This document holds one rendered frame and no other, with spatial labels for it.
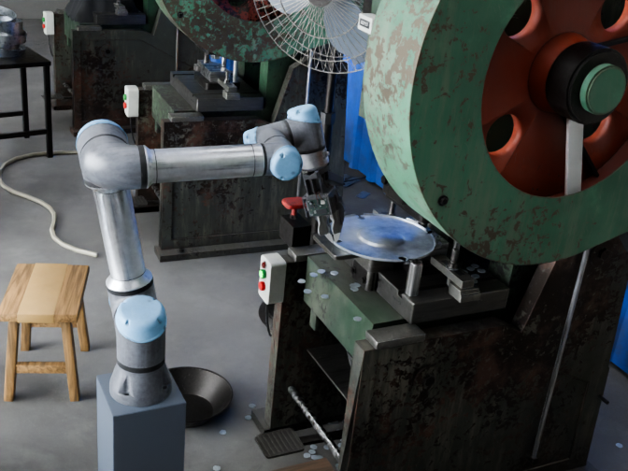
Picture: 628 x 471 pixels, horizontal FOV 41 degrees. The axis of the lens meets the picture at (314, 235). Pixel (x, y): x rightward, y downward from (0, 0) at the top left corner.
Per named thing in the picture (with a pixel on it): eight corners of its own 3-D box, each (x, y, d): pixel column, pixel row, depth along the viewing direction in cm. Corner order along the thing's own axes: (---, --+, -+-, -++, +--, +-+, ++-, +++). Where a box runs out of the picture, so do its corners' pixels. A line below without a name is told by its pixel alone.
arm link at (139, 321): (118, 371, 197) (118, 321, 191) (112, 340, 209) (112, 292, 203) (169, 366, 201) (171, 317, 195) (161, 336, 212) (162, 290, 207)
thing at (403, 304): (409, 324, 210) (413, 304, 208) (331, 248, 247) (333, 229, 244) (506, 308, 223) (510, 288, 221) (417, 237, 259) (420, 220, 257)
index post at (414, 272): (409, 296, 211) (415, 263, 207) (403, 291, 213) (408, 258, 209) (419, 295, 212) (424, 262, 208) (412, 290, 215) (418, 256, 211)
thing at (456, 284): (460, 303, 211) (466, 266, 206) (424, 272, 224) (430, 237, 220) (479, 299, 213) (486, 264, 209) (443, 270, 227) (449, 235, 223)
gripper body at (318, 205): (306, 220, 210) (294, 175, 207) (316, 207, 218) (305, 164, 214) (334, 217, 208) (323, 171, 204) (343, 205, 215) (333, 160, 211)
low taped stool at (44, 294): (79, 404, 273) (77, 314, 259) (2, 404, 269) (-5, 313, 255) (91, 346, 304) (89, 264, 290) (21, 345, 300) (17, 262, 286)
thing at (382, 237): (404, 212, 241) (405, 209, 241) (455, 257, 217) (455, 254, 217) (311, 219, 231) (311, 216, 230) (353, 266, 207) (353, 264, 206)
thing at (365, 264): (330, 301, 216) (335, 254, 211) (306, 277, 228) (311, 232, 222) (412, 289, 227) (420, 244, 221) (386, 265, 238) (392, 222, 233)
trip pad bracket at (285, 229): (288, 284, 250) (293, 224, 242) (276, 269, 258) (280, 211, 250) (306, 281, 253) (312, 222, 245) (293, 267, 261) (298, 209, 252)
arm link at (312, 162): (302, 148, 213) (332, 143, 210) (306, 164, 214) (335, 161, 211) (292, 156, 206) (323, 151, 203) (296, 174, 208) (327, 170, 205)
